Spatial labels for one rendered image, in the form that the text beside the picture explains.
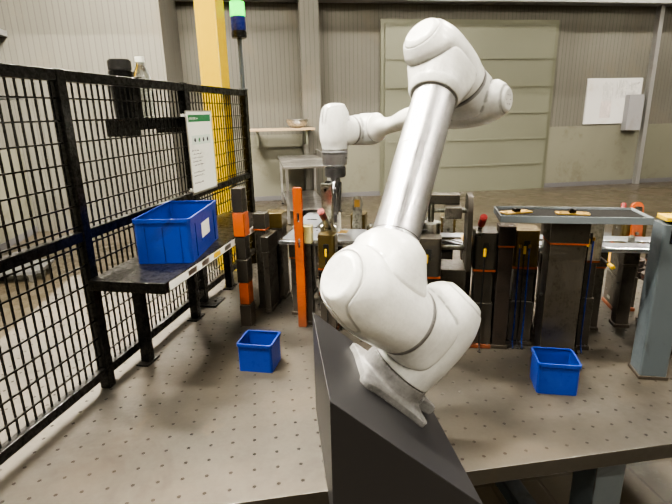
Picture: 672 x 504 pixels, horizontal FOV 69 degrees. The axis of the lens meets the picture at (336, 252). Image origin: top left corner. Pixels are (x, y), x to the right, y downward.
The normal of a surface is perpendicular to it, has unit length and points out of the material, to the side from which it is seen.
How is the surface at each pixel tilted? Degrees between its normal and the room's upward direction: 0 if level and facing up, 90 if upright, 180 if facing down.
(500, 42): 90
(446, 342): 99
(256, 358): 90
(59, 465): 0
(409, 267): 71
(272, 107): 90
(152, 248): 90
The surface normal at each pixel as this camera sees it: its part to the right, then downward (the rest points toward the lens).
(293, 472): -0.02, -0.96
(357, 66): 0.16, 0.27
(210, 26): -0.18, 0.28
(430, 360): 0.28, 0.50
